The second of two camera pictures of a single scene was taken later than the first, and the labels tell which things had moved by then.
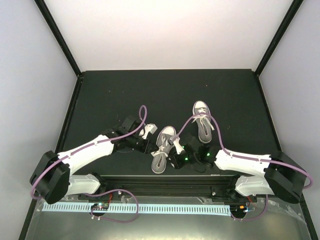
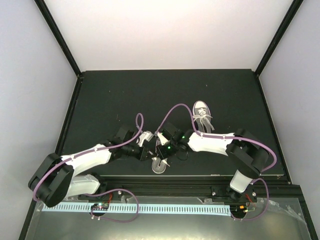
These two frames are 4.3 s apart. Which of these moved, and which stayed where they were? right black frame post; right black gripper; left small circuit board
Moved: right black gripper
Stayed: right black frame post; left small circuit board
